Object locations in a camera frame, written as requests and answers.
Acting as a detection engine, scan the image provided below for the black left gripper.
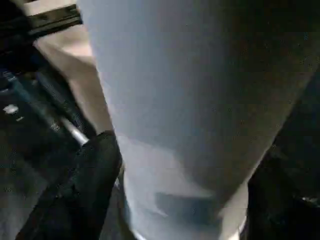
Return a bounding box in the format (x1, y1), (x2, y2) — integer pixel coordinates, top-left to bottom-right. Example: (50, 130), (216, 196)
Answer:
(0, 0), (85, 153)

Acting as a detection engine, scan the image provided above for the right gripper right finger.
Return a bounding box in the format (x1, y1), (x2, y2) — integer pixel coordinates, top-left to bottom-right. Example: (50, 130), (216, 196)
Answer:
(246, 139), (320, 240)

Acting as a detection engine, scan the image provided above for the black work mat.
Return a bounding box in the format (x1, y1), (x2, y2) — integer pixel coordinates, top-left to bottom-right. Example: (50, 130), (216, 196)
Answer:
(0, 74), (320, 240)

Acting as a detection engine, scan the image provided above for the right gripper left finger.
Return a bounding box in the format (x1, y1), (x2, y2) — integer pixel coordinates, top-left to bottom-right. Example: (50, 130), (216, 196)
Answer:
(14, 129), (124, 240)

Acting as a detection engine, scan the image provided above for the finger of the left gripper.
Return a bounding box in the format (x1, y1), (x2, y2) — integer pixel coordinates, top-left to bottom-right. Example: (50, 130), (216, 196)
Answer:
(37, 71), (99, 141)

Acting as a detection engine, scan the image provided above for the white plastic table leg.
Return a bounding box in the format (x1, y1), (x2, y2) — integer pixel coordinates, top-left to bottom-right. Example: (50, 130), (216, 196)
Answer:
(77, 0), (320, 238)

